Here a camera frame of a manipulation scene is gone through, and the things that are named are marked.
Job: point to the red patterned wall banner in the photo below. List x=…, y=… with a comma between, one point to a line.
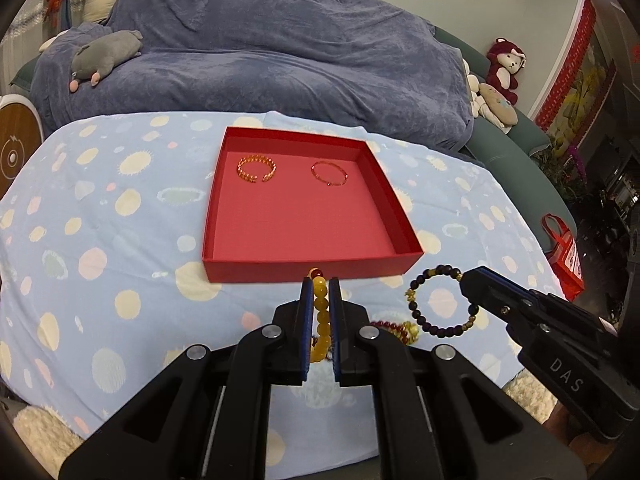
x=575, y=50

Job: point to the red gift bag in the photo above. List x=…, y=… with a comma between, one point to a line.
x=567, y=265

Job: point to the blue-grey sofa blanket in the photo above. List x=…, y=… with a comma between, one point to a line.
x=280, y=60

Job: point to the potted plant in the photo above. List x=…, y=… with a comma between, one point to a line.
x=570, y=160

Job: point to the red plush monkey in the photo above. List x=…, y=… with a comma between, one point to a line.
x=500, y=72

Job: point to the teal sofa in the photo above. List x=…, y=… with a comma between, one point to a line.
x=515, y=160

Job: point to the thin rose gold bangle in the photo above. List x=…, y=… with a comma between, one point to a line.
x=313, y=172

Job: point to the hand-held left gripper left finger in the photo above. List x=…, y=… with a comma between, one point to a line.
x=307, y=320

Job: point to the light blue dotted tablecloth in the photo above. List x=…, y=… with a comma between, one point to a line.
x=125, y=260

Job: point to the gold beaded open bangle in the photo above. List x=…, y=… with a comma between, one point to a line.
x=256, y=159

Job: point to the sheer white curtain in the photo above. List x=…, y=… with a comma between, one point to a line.
x=30, y=25

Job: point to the grey plush toy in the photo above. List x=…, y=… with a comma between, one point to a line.
x=105, y=55

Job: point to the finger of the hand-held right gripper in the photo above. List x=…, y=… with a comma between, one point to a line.
x=492, y=292

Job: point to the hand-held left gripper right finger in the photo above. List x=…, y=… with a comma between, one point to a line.
x=335, y=320

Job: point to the dark cabinet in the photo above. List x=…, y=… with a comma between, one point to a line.
x=615, y=185

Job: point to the white round wooden-top device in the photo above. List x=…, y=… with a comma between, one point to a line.
x=15, y=130

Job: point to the red cardboard box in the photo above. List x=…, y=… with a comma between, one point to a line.
x=305, y=220

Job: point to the beige plush toy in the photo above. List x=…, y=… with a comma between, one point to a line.
x=500, y=107

